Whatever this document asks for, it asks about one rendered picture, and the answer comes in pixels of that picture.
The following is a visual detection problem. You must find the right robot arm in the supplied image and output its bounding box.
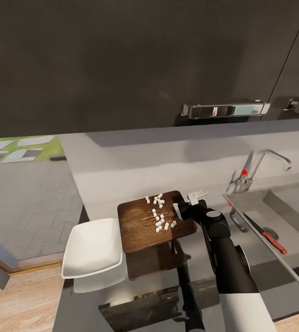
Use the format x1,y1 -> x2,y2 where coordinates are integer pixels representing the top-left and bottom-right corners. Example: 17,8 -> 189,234
178,189 -> 278,332

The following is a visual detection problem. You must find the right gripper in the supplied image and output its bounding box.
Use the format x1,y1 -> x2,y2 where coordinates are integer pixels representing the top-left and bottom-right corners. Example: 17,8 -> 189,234
178,199 -> 207,221

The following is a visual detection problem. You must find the parer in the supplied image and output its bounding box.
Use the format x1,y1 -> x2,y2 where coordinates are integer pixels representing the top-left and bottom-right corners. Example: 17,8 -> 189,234
244,213 -> 287,254

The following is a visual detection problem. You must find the cutting board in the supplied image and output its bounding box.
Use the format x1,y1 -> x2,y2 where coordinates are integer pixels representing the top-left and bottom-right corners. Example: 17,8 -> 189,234
117,190 -> 198,254

